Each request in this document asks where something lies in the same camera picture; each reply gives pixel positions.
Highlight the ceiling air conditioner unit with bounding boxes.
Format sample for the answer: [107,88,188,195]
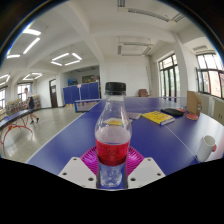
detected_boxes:
[117,41,154,57]

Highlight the wide dark-framed window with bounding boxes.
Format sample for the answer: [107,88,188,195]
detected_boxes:
[195,53,224,100]

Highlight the dark door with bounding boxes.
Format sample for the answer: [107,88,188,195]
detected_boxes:
[48,78,59,108]

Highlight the blue partition screens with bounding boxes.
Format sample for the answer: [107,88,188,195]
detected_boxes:
[62,81,100,106]

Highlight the person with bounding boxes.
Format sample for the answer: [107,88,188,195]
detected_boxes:
[23,87,40,125]

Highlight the white cabinet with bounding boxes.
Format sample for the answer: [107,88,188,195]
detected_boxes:
[213,98,224,126]

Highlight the red table tennis paddle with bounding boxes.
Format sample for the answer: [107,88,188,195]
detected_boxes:
[185,112,200,121]

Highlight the low bookshelf unit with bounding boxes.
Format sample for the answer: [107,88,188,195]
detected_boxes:
[4,94,42,117]

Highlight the clear red-labelled drink bottle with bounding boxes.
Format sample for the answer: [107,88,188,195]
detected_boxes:
[94,81,132,188]

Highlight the tall dark-framed window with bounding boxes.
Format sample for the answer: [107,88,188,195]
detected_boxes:
[158,53,181,98]

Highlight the yellow book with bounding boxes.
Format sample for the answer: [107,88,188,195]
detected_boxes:
[141,110,176,127]

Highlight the black paddle case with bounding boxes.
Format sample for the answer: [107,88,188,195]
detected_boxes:
[160,107,185,118]

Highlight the ceiling lights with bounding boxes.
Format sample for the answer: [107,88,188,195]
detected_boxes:
[0,28,83,86]

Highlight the grey-brown booklet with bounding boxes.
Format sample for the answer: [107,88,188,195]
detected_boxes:
[127,111,143,120]

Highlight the white mug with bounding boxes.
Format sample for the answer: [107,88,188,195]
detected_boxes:
[196,134,218,163]

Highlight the brown cardboard box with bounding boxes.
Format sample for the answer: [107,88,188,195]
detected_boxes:
[185,90,203,117]

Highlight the brown armchair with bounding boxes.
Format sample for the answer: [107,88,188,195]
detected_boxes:
[138,88,150,98]

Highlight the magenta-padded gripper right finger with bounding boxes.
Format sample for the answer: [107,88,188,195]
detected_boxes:
[123,146,167,190]

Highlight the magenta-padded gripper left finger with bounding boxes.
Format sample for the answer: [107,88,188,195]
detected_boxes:
[58,145,101,190]

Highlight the blue table with red legs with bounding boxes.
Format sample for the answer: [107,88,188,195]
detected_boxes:
[0,108,34,158]

